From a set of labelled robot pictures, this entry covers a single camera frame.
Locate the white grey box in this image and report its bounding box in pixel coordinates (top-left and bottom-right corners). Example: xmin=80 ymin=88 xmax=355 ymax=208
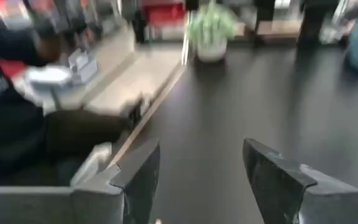
xmin=68 ymin=49 xmax=99 ymax=84

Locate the green potted plant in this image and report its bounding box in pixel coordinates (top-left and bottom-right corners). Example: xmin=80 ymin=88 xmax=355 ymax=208
xmin=185 ymin=1 xmax=239 ymax=63

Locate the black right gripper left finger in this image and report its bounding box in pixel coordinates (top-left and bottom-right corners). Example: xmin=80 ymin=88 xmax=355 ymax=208
xmin=70 ymin=138 xmax=162 ymax=224

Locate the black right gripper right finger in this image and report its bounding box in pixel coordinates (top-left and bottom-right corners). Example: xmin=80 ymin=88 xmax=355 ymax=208
xmin=242 ymin=138 xmax=358 ymax=224

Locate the person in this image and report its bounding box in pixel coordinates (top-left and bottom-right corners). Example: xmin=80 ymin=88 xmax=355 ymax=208
xmin=0 ymin=0 xmax=133 ymax=187

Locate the red storage box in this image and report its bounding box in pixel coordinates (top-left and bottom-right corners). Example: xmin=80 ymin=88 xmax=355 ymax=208
xmin=140 ymin=0 xmax=186 ymax=27

